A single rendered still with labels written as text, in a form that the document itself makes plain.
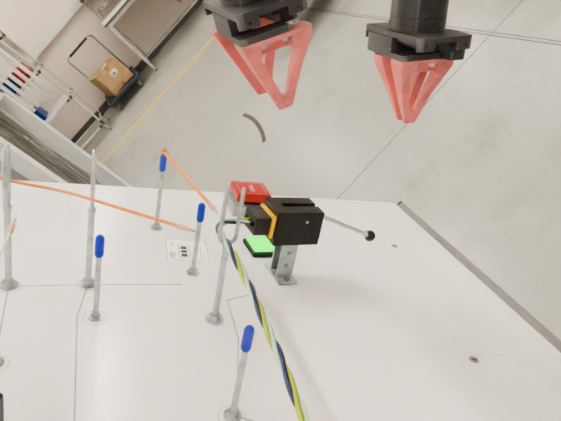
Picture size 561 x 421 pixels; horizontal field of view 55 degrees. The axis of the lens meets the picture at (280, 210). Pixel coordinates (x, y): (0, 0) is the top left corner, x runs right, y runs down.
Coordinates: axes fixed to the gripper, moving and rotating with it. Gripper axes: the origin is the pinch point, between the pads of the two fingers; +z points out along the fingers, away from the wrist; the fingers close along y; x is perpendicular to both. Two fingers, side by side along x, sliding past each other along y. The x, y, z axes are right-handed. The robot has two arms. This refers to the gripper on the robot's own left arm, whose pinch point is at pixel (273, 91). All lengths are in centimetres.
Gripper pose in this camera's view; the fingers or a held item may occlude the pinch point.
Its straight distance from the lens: 54.1
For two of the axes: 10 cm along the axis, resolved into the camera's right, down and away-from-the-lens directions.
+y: 4.0, 4.4, -8.1
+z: 2.2, 8.1, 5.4
